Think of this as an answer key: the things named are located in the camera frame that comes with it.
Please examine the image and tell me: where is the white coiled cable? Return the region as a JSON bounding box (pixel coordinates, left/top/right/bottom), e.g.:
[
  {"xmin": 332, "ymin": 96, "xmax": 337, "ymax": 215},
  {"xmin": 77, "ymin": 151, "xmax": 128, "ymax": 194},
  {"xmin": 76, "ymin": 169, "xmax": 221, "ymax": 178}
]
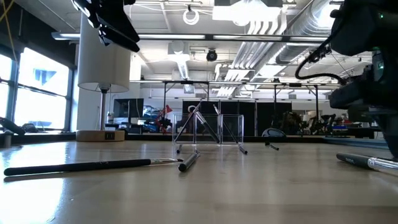
[{"xmin": 182, "ymin": 8, "xmax": 200, "ymax": 26}]

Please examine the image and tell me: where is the thin pointed liner brush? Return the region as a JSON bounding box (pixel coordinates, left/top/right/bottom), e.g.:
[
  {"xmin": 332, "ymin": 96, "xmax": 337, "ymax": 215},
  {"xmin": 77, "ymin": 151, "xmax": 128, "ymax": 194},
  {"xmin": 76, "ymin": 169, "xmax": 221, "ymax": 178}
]
[{"xmin": 3, "ymin": 157, "xmax": 184, "ymax": 177}]

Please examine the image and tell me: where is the black background work frame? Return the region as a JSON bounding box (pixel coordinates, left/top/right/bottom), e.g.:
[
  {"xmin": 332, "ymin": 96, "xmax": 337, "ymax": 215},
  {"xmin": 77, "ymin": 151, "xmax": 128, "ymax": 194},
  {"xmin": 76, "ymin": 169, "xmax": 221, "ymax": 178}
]
[{"xmin": 161, "ymin": 80, "xmax": 321, "ymax": 138}]

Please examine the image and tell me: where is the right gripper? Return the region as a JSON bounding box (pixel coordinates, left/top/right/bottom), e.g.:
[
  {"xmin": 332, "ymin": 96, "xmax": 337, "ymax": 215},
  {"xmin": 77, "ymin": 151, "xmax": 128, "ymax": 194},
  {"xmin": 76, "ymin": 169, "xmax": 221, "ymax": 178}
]
[{"xmin": 330, "ymin": 52, "xmax": 398, "ymax": 159}]

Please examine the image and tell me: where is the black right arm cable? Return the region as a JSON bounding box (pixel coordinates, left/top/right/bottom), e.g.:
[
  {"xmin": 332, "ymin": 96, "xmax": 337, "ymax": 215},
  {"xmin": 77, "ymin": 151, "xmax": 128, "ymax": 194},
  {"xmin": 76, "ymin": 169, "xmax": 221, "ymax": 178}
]
[{"xmin": 294, "ymin": 46, "xmax": 348, "ymax": 85}]

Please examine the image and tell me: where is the white cylinder shade table lamp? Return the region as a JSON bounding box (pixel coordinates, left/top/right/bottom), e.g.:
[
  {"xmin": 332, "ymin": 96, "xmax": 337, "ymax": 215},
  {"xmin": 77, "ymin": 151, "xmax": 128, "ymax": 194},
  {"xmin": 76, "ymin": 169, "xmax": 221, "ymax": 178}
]
[{"xmin": 76, "ymin": 12, "xmax": 131, "ymax": 142}]

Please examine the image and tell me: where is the long ceiling light fixture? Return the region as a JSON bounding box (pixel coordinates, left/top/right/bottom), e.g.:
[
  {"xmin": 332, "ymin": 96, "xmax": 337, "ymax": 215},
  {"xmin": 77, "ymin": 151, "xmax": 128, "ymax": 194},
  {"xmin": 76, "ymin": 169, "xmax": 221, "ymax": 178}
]
[{"xmin": 51, "ymin": 32, "xmax": 330, "ymax": 43}]

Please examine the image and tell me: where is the large window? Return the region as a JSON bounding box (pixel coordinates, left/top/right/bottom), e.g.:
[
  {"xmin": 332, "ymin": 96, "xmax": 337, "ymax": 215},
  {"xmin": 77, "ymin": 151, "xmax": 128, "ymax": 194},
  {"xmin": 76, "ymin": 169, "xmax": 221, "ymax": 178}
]
[{"xmin": 0, "ymin": 46, "xmax": 75, "ymax": 133}]

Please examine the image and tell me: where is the red angular object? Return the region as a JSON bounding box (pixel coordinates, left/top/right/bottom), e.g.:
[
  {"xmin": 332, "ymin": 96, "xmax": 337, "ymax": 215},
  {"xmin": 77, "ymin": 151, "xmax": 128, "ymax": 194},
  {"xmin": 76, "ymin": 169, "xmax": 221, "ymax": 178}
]
[{"xmin": 155, "ymin": 105, "xmax": 174, "ymax": 133}]

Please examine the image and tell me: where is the white slim makeup brush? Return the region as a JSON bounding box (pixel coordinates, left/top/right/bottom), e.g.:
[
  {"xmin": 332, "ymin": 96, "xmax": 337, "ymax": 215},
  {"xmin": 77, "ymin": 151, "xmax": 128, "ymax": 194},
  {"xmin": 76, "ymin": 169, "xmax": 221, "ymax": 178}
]
[{"xmin": 212, "ymin": 104, "xmax": 240, "ymax": 144}]

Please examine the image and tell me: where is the thick silver ferrule makeup brush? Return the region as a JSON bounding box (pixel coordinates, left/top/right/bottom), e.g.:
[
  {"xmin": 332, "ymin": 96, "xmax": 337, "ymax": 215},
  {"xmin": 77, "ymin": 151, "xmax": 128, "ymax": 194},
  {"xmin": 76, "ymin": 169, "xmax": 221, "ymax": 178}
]
[
  {"xmin": 187, "ymin": 105, "xmax": 221, "ymax": 144},
  {"xmin": 335, "ymin": 152, "xmax": 398, "ymax": 178}
]

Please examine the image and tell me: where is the silver spiral air duct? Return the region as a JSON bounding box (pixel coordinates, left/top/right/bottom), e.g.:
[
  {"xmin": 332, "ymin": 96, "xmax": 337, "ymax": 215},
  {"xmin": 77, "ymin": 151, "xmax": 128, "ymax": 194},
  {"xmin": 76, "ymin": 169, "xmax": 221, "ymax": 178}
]
[{"xmin": 275, "ymin": 0, "xmax": 343, "ymax": 65}]

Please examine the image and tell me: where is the black computer monitor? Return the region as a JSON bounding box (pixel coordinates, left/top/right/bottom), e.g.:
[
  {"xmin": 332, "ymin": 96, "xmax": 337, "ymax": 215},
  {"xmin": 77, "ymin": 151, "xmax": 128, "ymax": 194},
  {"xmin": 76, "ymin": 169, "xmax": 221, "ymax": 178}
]
[{"xmin": 113, "ymin": 98, "xmax": 145, "ymax": 119}]

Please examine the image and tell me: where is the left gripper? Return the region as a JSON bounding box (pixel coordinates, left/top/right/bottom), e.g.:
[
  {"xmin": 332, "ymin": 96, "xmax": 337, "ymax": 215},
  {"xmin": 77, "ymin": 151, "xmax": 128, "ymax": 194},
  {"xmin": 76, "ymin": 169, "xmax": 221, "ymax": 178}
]
[{"xmin": 72, "ymin": 0, "xmax": 140, "ymax": 53}]

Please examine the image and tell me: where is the clear acrylic divided container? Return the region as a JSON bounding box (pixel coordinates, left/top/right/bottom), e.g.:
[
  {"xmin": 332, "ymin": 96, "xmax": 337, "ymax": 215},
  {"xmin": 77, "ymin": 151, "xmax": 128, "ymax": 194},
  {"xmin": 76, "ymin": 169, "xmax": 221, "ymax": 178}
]
[{"xmin": 172, "ymin": 113, "xmax": 245, "ymax": 146}]

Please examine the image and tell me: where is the slim silver ferrule makeup brush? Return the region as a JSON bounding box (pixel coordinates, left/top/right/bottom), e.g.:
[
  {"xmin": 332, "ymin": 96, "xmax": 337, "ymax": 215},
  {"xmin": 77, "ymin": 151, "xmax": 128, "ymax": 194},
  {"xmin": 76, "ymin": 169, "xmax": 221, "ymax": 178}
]
[{"xmin": 173, "ymin": 98, "xmax": 203, "ymax": 144}]

